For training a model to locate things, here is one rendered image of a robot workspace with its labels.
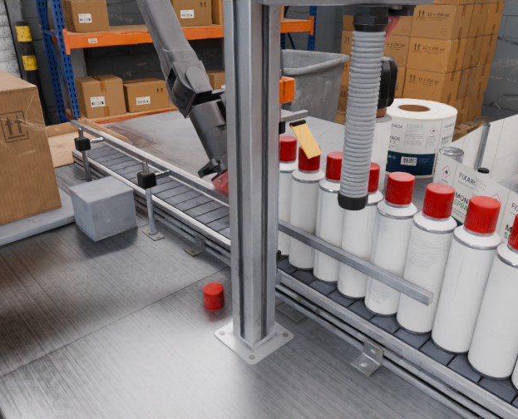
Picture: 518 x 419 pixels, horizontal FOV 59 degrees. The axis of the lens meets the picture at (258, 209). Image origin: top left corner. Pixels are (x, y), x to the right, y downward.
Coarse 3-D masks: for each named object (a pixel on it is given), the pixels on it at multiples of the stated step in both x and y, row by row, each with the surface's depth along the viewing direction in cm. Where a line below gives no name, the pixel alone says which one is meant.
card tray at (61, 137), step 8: (80, 120) 161; (88, 120) 161; (48, 128) 154; (56, 128) 156; (64, 128) 158; (72, 128) 160; (96, 128) 157; (104, 128) 152; (48, 136) 155; (56, 136) 155; (64, 136) 155; (72, 136) 155; (88, 136) 155; (120, 136) 145; (56, 144) 148; (64, 144) 148; (72, 144) 148; (56, 152) 141; (64, 152) 141; (56, 160) 135; (64, 160) 135; (72, 160) 135
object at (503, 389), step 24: (96, 144) 134; (120, 168) 117; (168, 192) 103; (192, 192) 103; (192, 216) 93; (216, 216) 93; (288, 264) 77; (336, 288) 71; (360, 312) 66; (408, 336) 62; (456, 360) 58; (480, 384) 54; (504, 384) 54
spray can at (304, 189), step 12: (300, 156) 68; (300, 168) 69; (312, 168) 68; (300, 180) 69; (312, 180) 68; (300, 192) 69; (312, 192) 69; (300, 204) 70; (312, 204) 70; (300, 216) 71; (312, 216) 71; (300, 228) 72; (312, 228) 72; (300, 252) 74; (312, 252) 74; (300, 264) 75; (312, 264) 75
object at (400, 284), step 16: (112, 144) 111; (176, 176) 92; (208, 192) 86; (224, 192) 83; (288, 224) 72; (304, 240) 70; (320, 240) 68; (336, 256) 66; (352, 256) 64; (368, 272) 62; (384, 272) 61; (400, 288) 59; (416, 288) 57
